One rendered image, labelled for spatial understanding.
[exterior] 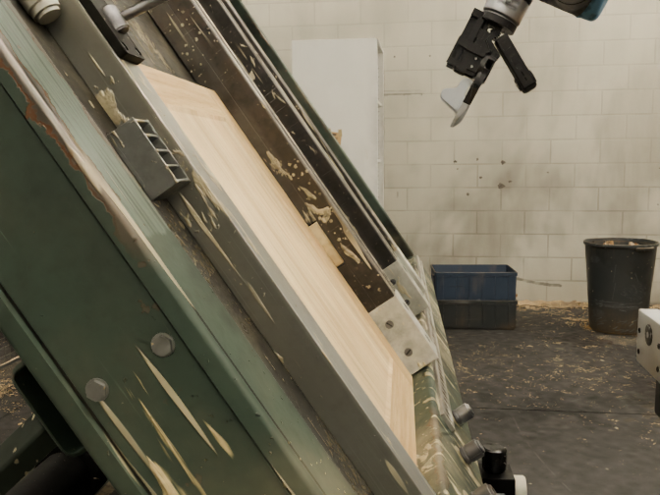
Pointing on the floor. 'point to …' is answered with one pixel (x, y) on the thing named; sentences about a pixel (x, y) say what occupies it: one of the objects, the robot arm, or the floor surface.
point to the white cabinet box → (348, 97)
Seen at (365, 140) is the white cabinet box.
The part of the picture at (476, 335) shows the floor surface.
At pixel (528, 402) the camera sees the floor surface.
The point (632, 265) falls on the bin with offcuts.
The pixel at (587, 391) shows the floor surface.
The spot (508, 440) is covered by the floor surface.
